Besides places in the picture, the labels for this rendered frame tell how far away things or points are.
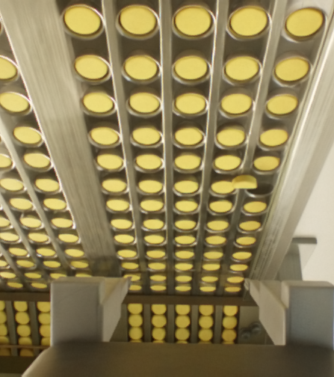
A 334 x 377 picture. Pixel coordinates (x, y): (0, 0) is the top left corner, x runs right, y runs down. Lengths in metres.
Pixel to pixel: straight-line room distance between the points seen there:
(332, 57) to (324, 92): 0.02
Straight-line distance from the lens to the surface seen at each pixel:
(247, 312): 0.37
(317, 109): 0.19
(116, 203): 0.25
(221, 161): 0.22
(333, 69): 0.18
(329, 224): 0.61
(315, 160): 0.22
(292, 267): 0.65
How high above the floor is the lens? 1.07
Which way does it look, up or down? 32 degrees down
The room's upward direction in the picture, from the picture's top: 178 degrees counter-clockwise
